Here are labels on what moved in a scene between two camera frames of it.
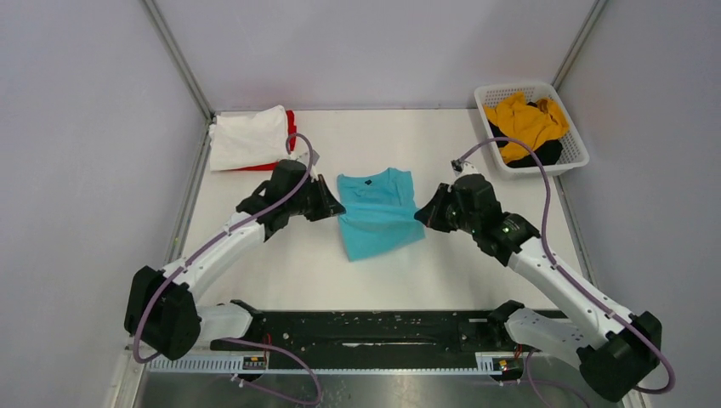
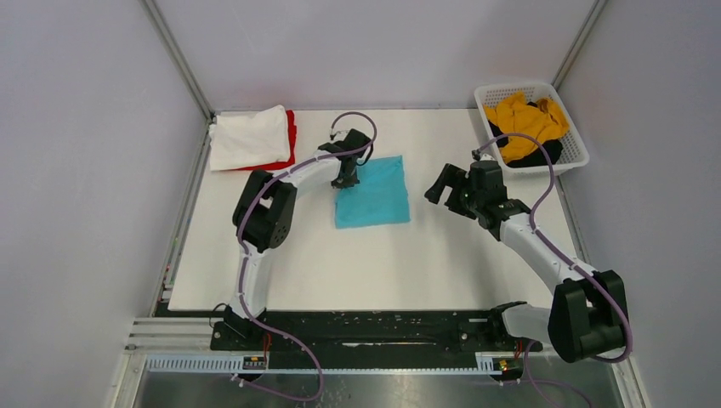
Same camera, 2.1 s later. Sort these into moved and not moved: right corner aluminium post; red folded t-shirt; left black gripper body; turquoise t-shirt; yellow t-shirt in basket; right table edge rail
Moved: left black gripper body; turquoise t-shirt
Not moved: right corner aluminium post; yellow t-shirt in basket; red folded t-shirt; right table edge rail
